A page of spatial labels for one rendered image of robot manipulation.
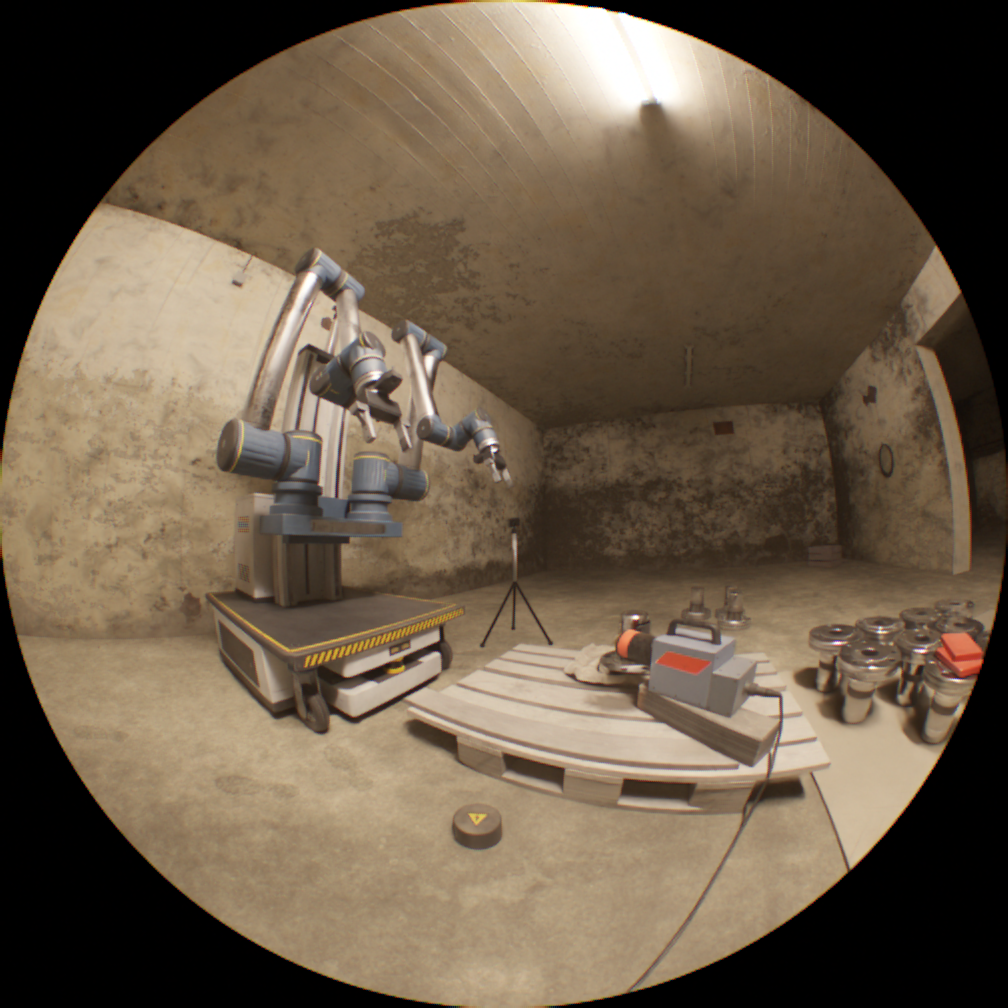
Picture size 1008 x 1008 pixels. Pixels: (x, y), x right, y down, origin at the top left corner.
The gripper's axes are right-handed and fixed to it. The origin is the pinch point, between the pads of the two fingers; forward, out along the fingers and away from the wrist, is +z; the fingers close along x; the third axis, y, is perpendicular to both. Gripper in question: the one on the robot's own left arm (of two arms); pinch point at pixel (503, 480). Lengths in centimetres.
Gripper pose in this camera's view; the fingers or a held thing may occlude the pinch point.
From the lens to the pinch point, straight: 139.4
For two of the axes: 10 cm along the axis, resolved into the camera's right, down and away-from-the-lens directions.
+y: 8.3, -4.6, -3.2
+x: 4.2, 1.3, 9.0
